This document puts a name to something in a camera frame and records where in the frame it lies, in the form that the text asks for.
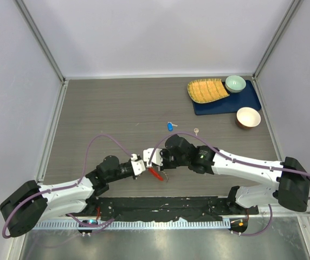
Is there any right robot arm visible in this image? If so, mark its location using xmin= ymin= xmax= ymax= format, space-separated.
xmin=160 ymin=134 xmax=310 ymax=214

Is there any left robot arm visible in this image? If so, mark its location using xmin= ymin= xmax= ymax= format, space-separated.
xmin=0 ymin=154 xmax=145 ymax=239

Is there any blue tagged key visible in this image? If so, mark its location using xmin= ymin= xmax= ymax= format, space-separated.
xmin=167 ymin=122 xmax=177 ymax=132

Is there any plain silver key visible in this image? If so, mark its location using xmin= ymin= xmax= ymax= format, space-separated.
xmin=193 ymin=128 xmax=199 ymax=135

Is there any yellow woven bamboo plate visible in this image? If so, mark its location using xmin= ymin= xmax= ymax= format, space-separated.
xmin=187 ymin=78 xmax=229 ymax=104

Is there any brown white bowl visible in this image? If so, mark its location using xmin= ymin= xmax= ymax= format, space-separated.
xmin=236 ymin=107 xmax=261 ymax=129

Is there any dark blue tray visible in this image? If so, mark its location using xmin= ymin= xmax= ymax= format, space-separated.
xmin=192 ymin=80 xmax=262 ymax=116

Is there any light green bowl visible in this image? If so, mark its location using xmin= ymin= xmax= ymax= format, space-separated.
xmin=225 ymin=75 xmax=246 ymax=93

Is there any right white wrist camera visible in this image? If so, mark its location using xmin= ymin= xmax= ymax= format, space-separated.
xmin=143 ymin=148 xmax=163 ymax=168

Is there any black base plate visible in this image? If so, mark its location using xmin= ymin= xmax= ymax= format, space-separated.
xmin=95 ymin=196 xmax=259 ymax=222

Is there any white slotted cable duct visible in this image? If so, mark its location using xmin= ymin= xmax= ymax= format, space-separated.
xmin=33 ymin=218 xmax=230 ymax=231

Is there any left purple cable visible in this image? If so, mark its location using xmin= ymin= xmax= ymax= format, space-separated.
xmin=2 ymin=134 xmax=134 ymax=239

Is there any right aluminium frame post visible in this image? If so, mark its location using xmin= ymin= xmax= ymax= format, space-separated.
xmin=253 ymin=0 xmax=303 ymax=80

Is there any aluminium frame post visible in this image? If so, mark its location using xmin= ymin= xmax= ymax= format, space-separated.
xmin=253 ymin=0 xmax=303 ymax=80
xmin=14 ymin=0 xmax=65 ymax=84

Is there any left aluminium frame post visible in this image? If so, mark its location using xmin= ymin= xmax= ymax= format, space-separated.
xmin=14 ymin=0 xmax=65 ymax=84

